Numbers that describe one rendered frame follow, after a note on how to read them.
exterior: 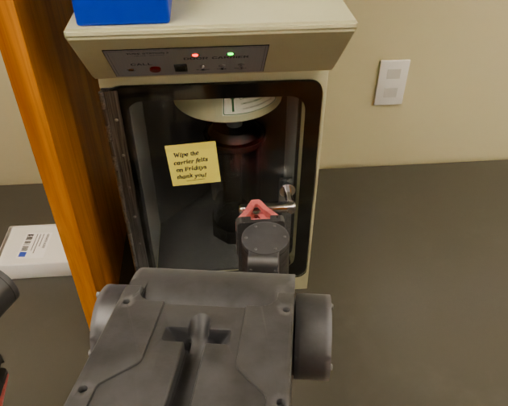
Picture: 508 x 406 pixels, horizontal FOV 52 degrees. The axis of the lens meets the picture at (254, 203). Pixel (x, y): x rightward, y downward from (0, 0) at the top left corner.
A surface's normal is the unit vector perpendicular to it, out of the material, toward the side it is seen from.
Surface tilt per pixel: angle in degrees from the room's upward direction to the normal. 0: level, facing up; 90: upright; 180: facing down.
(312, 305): 8
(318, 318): 17
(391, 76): 90
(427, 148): 90
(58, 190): 90
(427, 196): 0
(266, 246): 2
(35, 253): 0
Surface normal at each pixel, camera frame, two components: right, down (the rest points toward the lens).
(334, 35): 0.06, 0.99
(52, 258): 0.00, -0.77
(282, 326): -0.01, -0.89
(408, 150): 0.09, 0.63
